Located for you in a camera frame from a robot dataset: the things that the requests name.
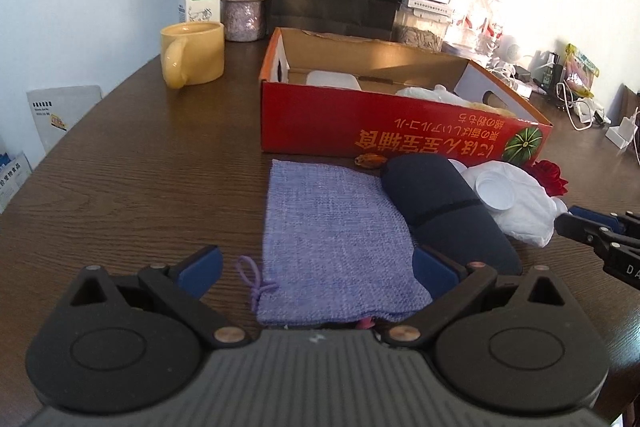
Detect iridescent clear plastic bag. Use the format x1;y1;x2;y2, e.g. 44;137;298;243
396;84;470;107

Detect blue white booklet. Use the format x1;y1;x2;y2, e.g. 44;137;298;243
0;142;32;212

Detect small white fan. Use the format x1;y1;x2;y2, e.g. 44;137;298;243
495;35;533;69

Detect red cardboard box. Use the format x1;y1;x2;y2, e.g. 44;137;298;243
260;28;552;166

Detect pack of water bottles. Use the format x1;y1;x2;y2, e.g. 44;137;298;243
445;0;503;57

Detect clear jar of seeds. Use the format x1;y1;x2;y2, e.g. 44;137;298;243
392;11;450;52

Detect purple woven drawstring pouch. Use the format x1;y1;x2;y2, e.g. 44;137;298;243
236;160;433;327

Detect white leaflet by wall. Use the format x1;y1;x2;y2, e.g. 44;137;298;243
27;86;102;153

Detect colourful snack packet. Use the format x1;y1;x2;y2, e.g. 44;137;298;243
564;43;600;98

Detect red fabric rose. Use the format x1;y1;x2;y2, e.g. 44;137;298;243
527;160;568;197

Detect white round cap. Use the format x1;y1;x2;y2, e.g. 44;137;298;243
474;172;515;212

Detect white plastic bag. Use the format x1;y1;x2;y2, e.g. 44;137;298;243
449;159;567;248

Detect small amber hair clip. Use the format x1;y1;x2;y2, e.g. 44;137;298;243
355;153;387;170

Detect white flat box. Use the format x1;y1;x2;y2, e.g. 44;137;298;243
401;0;454;17

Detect white charger and cables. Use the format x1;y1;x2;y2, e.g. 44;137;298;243
487;56;640;168

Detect yellow ceramic mug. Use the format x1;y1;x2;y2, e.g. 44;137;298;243
160;22;224;90

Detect dark navy pouch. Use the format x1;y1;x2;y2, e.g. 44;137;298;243
380;153;523;275

